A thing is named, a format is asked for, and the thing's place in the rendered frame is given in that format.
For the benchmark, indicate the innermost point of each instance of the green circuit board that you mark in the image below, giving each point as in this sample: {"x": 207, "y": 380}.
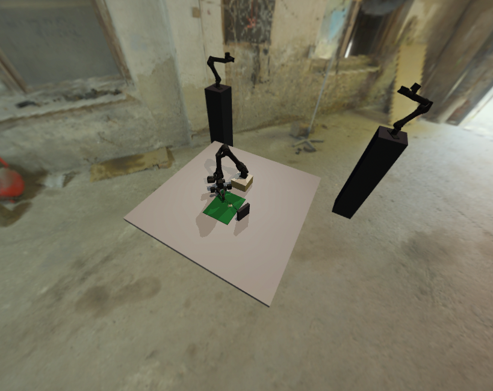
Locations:
{"x": 225, "y": 210}

